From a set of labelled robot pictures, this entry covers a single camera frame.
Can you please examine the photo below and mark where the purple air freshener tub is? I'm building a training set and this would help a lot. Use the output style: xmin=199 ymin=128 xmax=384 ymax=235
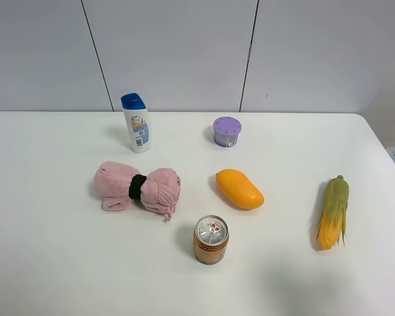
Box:
xmin=213 ymin=117 xmax=242 ymax=147

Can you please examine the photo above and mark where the pink rolled towel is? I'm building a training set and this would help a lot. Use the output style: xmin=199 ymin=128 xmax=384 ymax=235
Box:
xmin=93 ymin=161 xmax=181 ymax=221

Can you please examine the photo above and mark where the yellow mango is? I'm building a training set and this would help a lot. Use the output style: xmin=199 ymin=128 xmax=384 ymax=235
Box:
xmin=215 ymin=169 xmax=265 ymax=210

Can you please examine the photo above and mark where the black hair band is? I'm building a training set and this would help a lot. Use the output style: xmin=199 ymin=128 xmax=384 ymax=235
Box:
xmin=128 ymin=174 xmax=147 ymax=200

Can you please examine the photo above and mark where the orange drink can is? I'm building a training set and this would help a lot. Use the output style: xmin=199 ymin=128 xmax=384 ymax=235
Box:
xmin=193 ymin=215 xmax=229 ymax=265

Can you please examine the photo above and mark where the white blue shampoo bottle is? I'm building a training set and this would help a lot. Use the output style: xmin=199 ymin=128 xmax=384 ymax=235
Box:
xmin=120 ymin=93 xmax=151 ymax=153

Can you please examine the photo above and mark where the corn cob with husk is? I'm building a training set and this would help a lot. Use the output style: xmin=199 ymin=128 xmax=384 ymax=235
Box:
xmin=316 ymin=175 xmax=350 ymax=250

